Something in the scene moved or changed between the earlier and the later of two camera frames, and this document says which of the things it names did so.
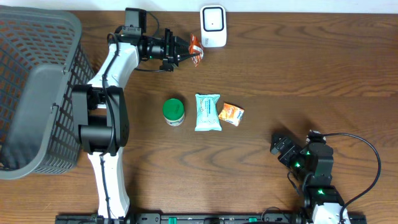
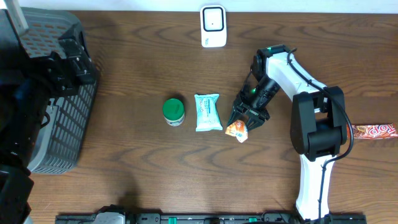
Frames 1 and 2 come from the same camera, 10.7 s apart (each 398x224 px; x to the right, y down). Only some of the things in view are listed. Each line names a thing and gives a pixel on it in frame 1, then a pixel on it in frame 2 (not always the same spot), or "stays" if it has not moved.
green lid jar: (173, 111) stays
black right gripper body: (291, 158) → (260, 95)
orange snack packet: (196, 47) → (382, 130)
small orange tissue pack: (231, 114) → (238, 129)
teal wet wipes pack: (208, 117) stays
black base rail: (209, 218) stays
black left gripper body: (164, 48) → (64, 72)
